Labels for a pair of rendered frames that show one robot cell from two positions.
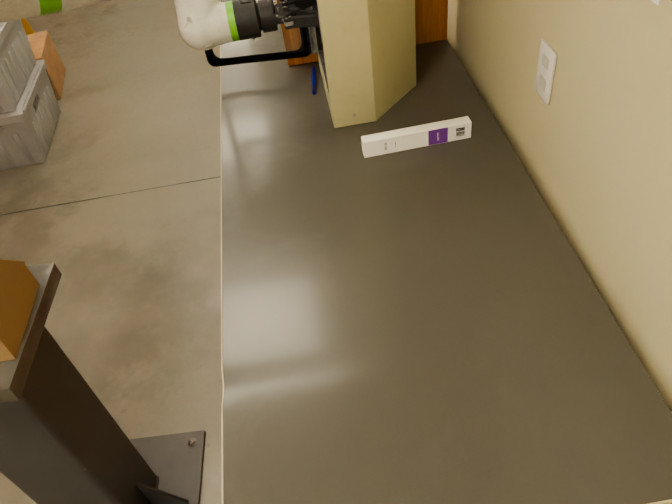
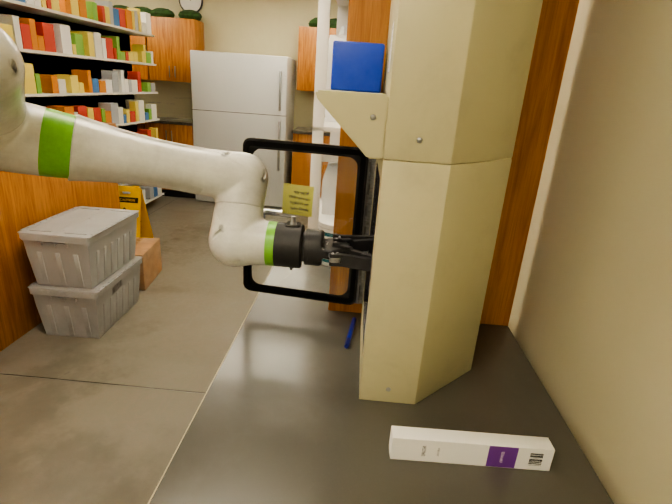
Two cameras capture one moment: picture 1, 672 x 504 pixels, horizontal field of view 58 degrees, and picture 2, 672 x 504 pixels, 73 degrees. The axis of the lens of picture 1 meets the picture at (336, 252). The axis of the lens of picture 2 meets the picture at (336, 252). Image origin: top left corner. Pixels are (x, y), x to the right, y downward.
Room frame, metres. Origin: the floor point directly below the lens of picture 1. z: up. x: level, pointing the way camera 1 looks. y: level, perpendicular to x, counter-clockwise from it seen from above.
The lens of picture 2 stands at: (0.57, -0.03, 1.52)
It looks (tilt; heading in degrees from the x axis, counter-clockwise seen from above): 20 degrees down; 4
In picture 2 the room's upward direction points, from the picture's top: 4 degrees clockwise
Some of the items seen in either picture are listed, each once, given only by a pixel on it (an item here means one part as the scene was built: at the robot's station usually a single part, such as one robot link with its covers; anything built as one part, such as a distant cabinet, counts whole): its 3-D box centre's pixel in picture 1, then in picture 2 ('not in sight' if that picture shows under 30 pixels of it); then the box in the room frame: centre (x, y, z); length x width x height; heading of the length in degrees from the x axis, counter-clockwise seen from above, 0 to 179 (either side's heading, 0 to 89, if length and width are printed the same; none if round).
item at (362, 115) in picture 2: not in sight; (352, 119); (1.48, 0.02, 1.46); 0.32 x 0.12 x 0.10; 2
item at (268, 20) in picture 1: (278, 13); (326, 248); (1.46, 0.05, 1.20); 0.09 x 0.08 x 0.07; 92
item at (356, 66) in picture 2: not in sight; (357, 68); (1.58, 0.02, 1.56); 0.10 x 0.10 x 0.09; 2
